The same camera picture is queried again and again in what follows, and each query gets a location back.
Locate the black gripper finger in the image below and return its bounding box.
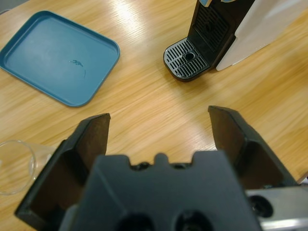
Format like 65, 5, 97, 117
208, 105, 298, 191
14, 113, 111, 231

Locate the metal grate drip tray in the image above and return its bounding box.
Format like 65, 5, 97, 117
163, 38, 210, 83

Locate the clear drinking glass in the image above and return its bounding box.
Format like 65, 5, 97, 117
0, 139, 57, 196

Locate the white capsule coffee machine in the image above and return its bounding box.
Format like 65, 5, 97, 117
187, 0, 308, 72

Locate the teal plastic tray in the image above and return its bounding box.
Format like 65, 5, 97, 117
0, 10, 121, 108

